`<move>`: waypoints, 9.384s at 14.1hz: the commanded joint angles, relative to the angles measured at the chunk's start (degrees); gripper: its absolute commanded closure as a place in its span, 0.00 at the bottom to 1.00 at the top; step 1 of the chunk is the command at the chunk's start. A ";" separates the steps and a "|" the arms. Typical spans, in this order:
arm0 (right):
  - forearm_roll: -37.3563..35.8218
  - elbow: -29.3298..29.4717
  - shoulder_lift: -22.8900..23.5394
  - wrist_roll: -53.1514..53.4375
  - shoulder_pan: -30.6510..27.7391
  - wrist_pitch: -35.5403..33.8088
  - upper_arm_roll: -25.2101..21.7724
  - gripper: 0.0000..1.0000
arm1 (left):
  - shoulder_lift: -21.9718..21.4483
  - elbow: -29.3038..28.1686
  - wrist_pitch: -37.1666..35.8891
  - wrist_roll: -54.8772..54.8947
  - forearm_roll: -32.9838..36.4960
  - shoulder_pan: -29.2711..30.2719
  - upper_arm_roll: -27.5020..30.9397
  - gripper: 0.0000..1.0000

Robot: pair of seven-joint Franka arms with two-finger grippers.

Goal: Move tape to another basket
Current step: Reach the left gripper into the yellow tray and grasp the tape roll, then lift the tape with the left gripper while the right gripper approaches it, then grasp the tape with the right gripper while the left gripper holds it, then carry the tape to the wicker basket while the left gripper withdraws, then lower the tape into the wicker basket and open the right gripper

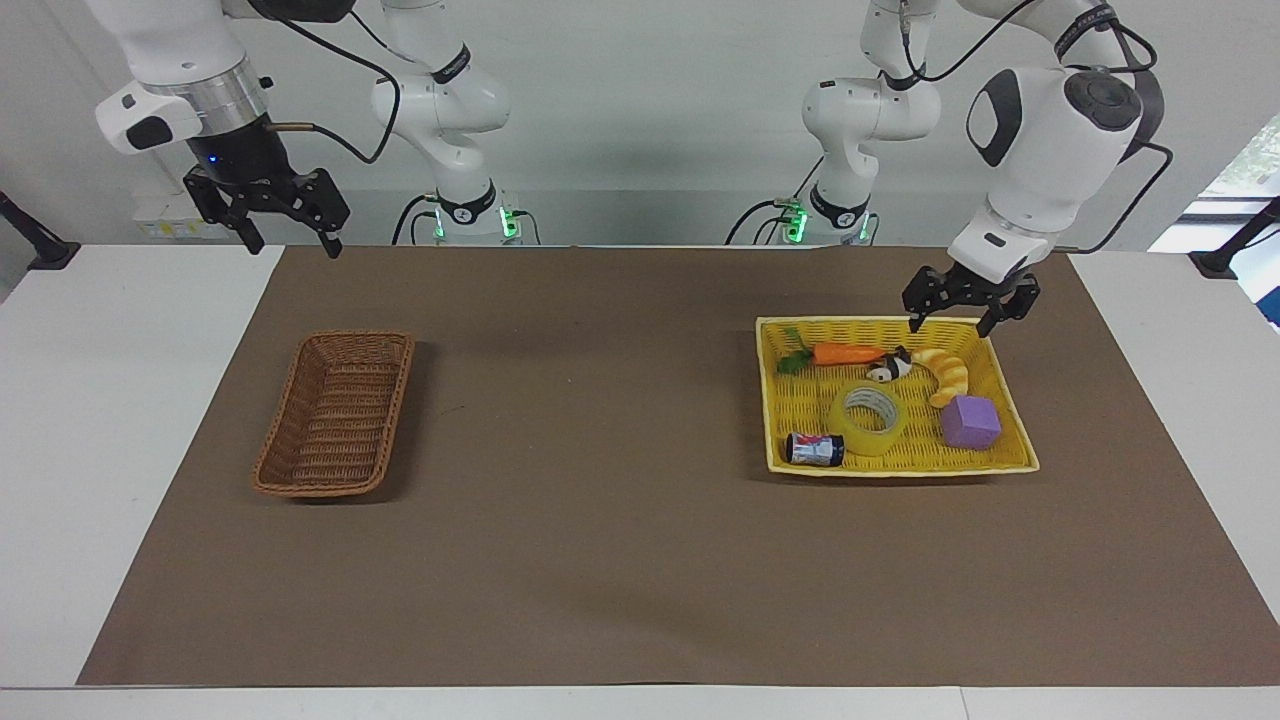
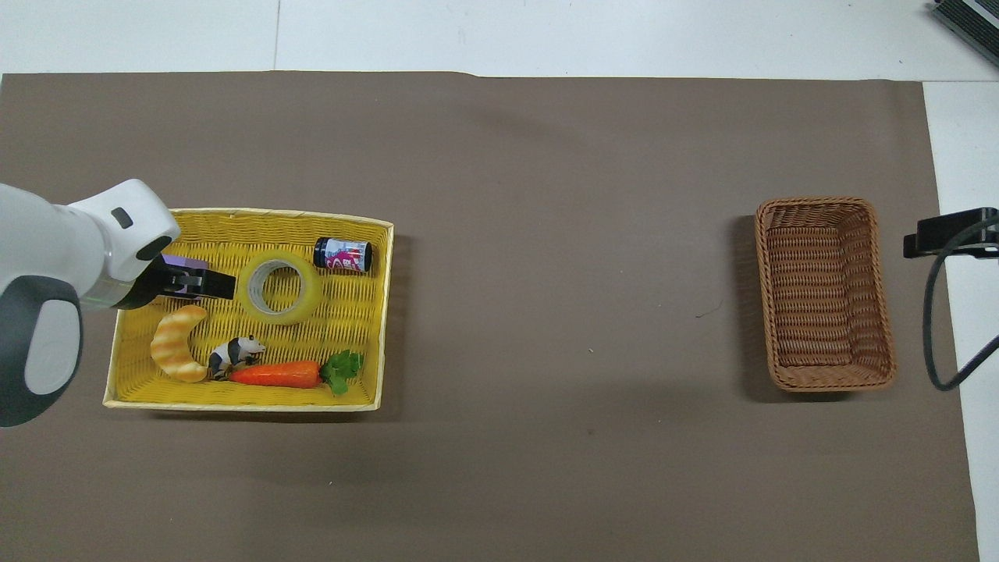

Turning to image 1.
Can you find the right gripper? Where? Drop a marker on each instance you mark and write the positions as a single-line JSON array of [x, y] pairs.
[[243, 158]]

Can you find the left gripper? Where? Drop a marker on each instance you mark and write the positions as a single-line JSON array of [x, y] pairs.
[[975, 280]]

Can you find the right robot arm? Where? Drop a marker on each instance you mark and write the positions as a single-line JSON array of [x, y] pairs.
[[445, 100]]

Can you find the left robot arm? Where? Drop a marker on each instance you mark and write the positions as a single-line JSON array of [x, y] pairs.
[[1045, 150]]

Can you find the yellow woven basket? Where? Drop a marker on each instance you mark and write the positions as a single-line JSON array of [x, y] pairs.
[[905, 455]]

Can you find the clear tape roll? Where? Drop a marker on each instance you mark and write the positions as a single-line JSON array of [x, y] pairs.
[[850, 432]]

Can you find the brown wicker basket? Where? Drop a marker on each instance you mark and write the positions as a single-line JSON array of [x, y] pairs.
[[335, 415]]

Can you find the yellow toy croissant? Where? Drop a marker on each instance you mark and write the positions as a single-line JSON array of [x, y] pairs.
[[950, 375]]

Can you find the white power strip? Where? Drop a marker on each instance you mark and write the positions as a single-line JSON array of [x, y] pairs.
[[170, 225]]

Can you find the black and white toy figure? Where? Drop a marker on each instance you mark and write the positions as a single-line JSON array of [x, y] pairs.
[[890, 368]]

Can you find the purple cube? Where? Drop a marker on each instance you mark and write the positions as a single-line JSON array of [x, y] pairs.
[[970, 422]]

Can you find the orange toy carrot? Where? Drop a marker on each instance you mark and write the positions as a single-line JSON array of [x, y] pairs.
[[845, 353]]

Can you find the small blue can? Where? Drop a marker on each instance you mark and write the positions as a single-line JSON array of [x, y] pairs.
[[815, 450]]

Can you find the black stand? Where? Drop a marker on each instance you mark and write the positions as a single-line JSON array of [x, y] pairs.
[[1225, 255], [45, 250]]

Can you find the window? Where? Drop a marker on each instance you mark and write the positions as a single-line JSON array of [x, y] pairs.
[[1245, 170]]

